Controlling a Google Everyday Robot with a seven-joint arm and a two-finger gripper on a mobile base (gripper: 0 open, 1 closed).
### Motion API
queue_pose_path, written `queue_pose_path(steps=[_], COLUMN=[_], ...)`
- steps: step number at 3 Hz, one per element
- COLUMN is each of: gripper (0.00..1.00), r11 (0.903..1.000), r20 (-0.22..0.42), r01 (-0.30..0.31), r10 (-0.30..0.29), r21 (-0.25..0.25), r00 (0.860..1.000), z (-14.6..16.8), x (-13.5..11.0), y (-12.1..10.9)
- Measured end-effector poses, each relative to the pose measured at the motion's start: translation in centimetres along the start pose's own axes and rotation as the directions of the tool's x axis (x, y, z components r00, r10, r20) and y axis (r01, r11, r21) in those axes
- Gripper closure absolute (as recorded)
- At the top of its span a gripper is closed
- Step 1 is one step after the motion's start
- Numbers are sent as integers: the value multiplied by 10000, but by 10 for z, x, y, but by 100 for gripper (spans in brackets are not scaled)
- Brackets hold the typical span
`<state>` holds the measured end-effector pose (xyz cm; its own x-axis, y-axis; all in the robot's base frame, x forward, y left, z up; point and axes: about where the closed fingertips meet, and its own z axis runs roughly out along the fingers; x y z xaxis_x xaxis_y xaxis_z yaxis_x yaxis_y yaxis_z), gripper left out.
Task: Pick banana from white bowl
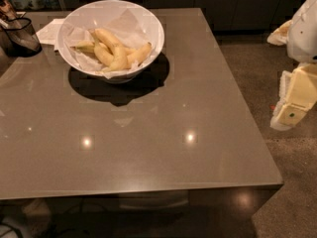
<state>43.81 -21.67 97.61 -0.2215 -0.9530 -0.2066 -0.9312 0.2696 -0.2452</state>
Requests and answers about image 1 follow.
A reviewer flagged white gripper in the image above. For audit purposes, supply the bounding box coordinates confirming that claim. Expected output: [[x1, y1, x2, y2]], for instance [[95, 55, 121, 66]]
[[266, 0, 317, 131]]

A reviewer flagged white paper bowl liner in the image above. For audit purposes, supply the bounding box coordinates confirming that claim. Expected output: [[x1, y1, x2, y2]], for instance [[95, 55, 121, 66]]
[[62, 7, 159, 80]]

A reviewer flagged white bowl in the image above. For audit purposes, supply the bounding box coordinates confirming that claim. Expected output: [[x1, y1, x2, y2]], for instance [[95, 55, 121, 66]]
[[56, 0, 165, 85]]

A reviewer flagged left small yellow banana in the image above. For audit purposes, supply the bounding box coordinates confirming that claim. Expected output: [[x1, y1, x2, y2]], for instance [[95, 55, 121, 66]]
[[71, 40, 95, 54]]

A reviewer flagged white paper napkin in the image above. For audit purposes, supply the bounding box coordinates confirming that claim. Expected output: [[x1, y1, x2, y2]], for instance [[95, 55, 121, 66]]
[[37, 19, 64, 51]]

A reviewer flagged black mesh container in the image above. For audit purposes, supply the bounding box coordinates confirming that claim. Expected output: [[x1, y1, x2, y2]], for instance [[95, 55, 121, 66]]
[[0, 18, 42, 58]]

